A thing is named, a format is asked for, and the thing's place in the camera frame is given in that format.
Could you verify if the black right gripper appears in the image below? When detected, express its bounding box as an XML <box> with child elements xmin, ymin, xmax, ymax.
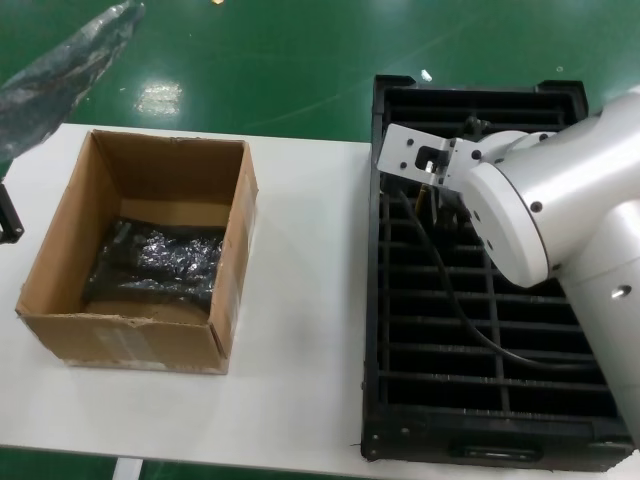
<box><xmin>430</xmin><ymin>189</ymin><xmax>474</xmax><ymax>236</ymax></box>

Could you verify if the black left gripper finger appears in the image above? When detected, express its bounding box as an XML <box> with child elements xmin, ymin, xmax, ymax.
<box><xmin>0</xmin><ymin>183</ymin><xmax>26</xmax><ymax>247</ymax></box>

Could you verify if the translucent grey antistatic bag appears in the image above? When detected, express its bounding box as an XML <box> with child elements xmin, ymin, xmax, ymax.
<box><xmin>0</xmin><ymin>0</ymin><xmax>148</xmax><ymax>164</ymax></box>

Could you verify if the bagged graphics card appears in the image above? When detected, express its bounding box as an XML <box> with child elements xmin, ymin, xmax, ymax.
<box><xmin>81</xmin><ymin>214</ymin><xmax>225</xmax><ymax>308</ymax></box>

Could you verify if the brown cardboard box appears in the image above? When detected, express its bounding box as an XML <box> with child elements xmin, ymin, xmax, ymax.
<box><xmin>13</xmin><ymin>128</ymin><xmax>259</xmax><ymax>376</ymax></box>

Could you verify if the black divided plastic crate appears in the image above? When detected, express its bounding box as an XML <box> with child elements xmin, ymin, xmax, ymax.
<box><xmin>359</xmin><ymin>74</ymin><xmax>637</xmax><ymax>459</ymax></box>

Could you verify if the white table leg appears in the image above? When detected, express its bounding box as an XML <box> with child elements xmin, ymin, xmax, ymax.
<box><xmin>110</xmin><ymin>441</ymin><xmax>146</xmax><ymax>480</ymax></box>

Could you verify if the right arm cable with connector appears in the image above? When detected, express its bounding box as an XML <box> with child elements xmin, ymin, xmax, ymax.
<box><xmin>381</xmin><ymin>176</ymin><xmax>599</xmax><ymax>373</ymax></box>

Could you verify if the right wrist silver camera bracket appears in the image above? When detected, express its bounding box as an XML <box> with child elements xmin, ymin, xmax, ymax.
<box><xmin>375</xmin><ymin>121</ymin><xmax>484</xmax><ymax>191</ymax></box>

